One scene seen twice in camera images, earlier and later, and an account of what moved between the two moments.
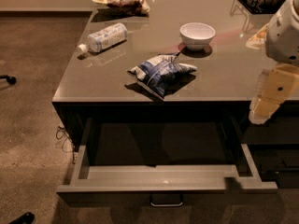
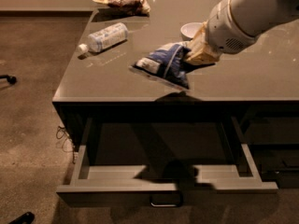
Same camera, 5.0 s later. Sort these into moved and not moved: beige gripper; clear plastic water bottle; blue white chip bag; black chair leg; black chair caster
Moved: blue white chip bag; beige gripper
Not moved: black chair caster; black chair leg; clear plastic water bottle
